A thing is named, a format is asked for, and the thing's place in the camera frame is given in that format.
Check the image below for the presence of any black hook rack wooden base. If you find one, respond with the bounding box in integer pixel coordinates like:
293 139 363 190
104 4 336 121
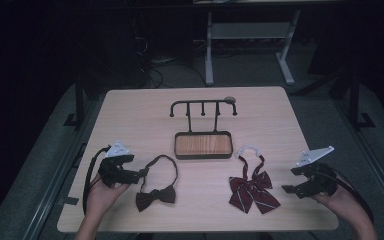
169 98 238 160

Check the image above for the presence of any dark red striped bow tie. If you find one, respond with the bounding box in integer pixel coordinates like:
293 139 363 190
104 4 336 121
228 144 282 215

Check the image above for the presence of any black floor stand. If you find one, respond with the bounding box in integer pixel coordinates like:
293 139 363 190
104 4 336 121
63 74 88 128
347 68 377 130

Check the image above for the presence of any person's right hand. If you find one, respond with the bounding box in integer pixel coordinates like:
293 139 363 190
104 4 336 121
313 179 359 214

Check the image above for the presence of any tangle of black floor cables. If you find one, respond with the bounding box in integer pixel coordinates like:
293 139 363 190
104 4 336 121
131 18 208 90

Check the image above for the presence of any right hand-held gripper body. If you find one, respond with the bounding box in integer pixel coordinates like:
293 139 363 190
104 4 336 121
295 145 338 199

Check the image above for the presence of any metal frame rail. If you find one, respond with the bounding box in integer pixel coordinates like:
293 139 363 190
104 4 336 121
21 141 93 240
333 98 384 221

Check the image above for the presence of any black bow tie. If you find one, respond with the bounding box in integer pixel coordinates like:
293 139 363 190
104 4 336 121
135 154 179 213

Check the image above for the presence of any grey metal desk frame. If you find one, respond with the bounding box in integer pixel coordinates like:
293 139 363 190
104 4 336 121
204 9 302 87

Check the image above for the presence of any person's left hand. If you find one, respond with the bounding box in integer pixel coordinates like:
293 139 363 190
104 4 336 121
85 174 131 218

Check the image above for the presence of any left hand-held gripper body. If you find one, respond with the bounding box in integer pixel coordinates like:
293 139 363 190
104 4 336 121
97 140 136 188

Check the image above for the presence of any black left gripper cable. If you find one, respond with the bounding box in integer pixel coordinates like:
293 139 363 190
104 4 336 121
82 145 112 215

